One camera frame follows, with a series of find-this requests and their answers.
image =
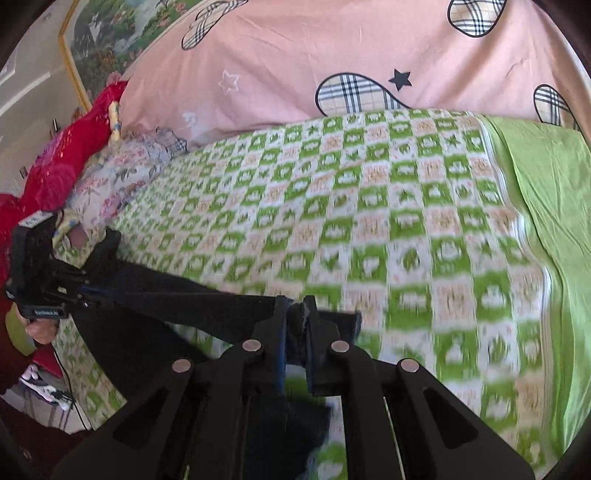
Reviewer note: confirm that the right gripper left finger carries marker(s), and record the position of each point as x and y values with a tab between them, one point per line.
269	367

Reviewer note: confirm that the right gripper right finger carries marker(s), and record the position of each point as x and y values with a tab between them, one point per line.
320	333

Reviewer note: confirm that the black pants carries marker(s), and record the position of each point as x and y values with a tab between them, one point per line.
182	356

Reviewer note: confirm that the person left hand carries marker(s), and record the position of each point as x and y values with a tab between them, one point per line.
42	330

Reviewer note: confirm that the red rose blanket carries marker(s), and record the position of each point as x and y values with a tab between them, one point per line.
57	169

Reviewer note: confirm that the floral pillow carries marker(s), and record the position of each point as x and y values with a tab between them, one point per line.
118	172

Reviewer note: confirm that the green checkered frog bedsheet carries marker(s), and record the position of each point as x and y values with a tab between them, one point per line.
403	216

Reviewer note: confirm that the framed landscape painting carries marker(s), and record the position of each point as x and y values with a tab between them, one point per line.
102	41

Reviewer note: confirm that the pink quilt with plaid hearts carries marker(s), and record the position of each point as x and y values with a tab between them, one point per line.
227	67

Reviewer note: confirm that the light green sheet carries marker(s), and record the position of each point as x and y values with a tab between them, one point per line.
548	171

